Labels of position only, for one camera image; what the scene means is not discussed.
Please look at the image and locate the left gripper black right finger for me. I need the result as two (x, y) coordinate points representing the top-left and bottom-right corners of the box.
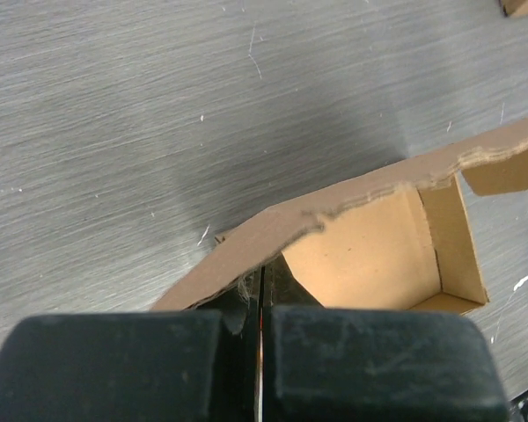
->
(261, 258), (510, 421)

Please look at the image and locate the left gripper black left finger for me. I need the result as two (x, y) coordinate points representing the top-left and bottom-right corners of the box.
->
(0, 272), (262, 421)

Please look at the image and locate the brown cardboard box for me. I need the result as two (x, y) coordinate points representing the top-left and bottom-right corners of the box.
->
(154, 118), (528, 314)
(498, 0), (528, 18)

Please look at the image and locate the folded brown cardboard box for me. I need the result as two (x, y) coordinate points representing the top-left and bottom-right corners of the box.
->
(498, 0), (528, 18)

